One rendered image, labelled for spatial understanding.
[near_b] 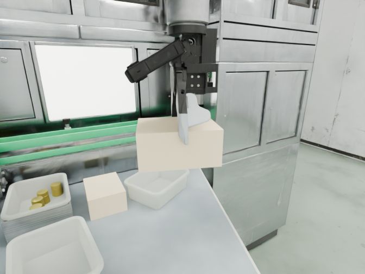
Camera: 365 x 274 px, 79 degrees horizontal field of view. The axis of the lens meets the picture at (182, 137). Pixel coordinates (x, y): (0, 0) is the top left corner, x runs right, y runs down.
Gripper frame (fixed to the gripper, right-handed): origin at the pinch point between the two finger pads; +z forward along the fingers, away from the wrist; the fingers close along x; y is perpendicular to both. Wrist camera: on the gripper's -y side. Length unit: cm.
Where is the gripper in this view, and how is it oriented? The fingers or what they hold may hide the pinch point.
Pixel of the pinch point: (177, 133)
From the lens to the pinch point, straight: 46.0
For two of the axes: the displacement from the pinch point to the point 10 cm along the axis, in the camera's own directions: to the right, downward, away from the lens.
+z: 0.0, 9.5, 3.1
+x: -1.5, -3.1, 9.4
